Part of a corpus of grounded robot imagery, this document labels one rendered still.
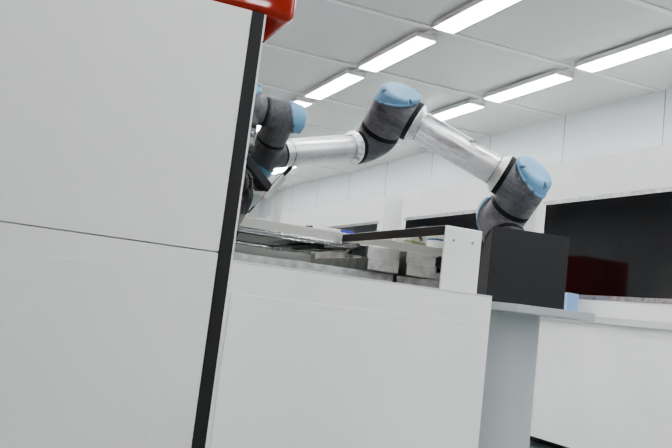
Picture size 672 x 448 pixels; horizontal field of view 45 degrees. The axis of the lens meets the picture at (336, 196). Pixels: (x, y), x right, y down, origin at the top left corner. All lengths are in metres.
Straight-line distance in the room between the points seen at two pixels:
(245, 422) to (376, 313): 0.33
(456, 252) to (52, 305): 0.89
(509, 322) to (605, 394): 3.15
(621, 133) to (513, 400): 5.18
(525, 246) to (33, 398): 1.33
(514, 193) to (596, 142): 5.16
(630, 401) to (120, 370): 4.12
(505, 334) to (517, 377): 0.11
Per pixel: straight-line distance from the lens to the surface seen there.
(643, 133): 6.99
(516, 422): 2.18
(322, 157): 2.19
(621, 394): 5.17
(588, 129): 7.51
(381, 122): 2.26
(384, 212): 8.59
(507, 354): 2.16
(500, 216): 2.28
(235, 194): 1.32
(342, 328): 1.59
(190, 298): 1.29
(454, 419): 1.73
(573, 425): 5.49
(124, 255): 1.27
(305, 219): 10.69
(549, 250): 2.20
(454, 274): 1.78
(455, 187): 7.38
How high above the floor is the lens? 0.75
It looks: 8 degrees up
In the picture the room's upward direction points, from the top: 7 degrees clockwise
